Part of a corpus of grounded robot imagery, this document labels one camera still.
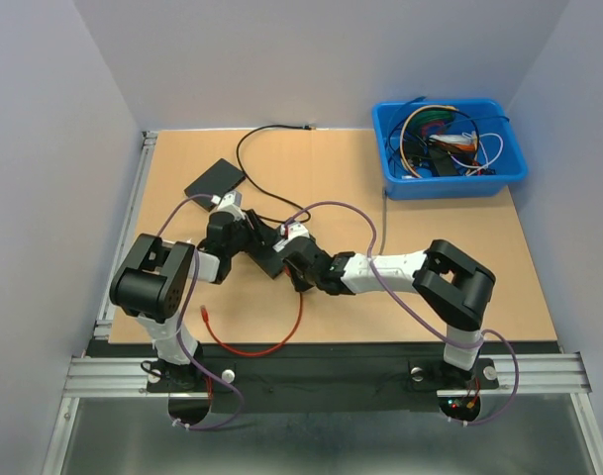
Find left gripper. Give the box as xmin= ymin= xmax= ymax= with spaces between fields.
xmin=226 ymin=210 xmax=277 ymax=258

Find black network switch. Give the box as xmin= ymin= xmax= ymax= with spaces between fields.
xmin=184 ymin=158 xmax=246 ymax=212
xmin=246 ymin=230 xmax=284 ymax=279

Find red ethernet cable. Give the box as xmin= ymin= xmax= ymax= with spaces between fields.
xmin=198 ymin=291 xmax=305 ymax=357

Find grey ethernet cable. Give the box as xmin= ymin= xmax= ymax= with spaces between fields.
xmin=377 ymin=186 xmax=389 ymax=253

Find black power cable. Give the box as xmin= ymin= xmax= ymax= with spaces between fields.
xmin=219 ymin=122 xmax=316 ymax=224

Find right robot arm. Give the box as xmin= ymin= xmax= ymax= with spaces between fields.
xmin=275 ymin=237 xmax=496 ymax=386

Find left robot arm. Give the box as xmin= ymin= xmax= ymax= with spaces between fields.
xmin=109 ymin=210 xmax=282 ymax=390

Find blue plastic bin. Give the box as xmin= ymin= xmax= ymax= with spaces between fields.
xmin=372 ymin=98 xmax=528 ymax=201

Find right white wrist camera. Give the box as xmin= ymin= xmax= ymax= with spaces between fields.
xmin=277 ymin=222 xmax=310 ymax=245

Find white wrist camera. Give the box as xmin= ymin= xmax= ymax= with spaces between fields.
xmin=277 ymin=222 xmax=310 ymax=245
xmin=211 ymin=190 xmax=243 ymax=214

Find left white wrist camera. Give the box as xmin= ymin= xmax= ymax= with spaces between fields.
xmin=211 ymin=190 xmax=243 ymax=214

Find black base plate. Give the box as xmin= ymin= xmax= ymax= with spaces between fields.
xmin=80 ymin=340 xmax=500 ymax=415

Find tangled cables in bin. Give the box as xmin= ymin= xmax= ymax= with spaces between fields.
xmin=384 ymin=93 xmax=511 ymax=180

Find aluminium frame rail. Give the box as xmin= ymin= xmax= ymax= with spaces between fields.
xmin=63 ymin=354 xmax=591 ymax=399

